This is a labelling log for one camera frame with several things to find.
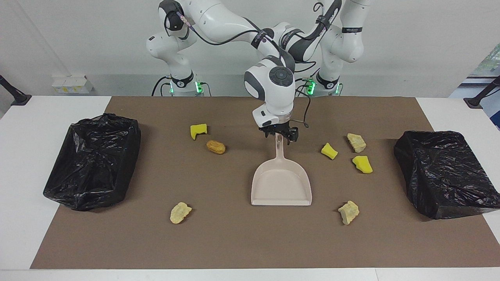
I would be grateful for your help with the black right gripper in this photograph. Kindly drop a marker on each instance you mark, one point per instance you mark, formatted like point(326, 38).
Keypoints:
point(279, 128)

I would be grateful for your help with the yellow green sponge piece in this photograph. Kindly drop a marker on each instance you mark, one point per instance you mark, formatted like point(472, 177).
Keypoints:
point(362, 164)
point(329, 151)

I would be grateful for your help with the beige plastic dustpan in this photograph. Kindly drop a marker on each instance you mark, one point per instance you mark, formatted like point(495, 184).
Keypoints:
point(281, 187)

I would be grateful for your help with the brown oval bread roll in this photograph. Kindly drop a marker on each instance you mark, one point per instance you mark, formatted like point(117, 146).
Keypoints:
point(216, 147)

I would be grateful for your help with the beige croissant piece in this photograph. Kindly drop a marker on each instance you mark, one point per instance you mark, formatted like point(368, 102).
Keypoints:
point(348, 212)
point(356, 143)

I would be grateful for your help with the notched yellow sponge piece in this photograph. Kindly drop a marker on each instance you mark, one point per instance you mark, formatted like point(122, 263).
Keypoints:
point(197, 132)

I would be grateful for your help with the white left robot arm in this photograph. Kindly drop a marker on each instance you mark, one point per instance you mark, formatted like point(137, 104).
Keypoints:
point(347, 43)

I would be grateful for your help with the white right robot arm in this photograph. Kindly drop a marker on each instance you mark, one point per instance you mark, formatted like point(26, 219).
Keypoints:
point(269, 89)

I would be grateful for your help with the bin covered by black bag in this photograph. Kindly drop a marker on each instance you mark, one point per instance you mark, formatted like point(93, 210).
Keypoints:
point(445, 175)

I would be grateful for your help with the open bin with black bag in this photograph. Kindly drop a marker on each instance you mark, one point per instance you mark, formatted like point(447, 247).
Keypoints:
point(93, 164)

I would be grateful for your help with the brown table mat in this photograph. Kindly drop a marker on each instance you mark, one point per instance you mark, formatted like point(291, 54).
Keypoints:
point(234, 234)

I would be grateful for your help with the pale yellow bread chunk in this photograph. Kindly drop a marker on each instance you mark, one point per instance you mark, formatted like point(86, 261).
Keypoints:
point(180, 213)

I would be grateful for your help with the window with green foliage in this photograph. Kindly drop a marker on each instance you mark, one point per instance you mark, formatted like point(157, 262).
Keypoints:
point(492, 62)

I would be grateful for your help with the black camera stand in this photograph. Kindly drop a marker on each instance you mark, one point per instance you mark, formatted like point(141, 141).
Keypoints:
point(476, 101)
point(17, 97)

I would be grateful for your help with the white wall socket box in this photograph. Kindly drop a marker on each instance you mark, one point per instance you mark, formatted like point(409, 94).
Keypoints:
point(72, 84)

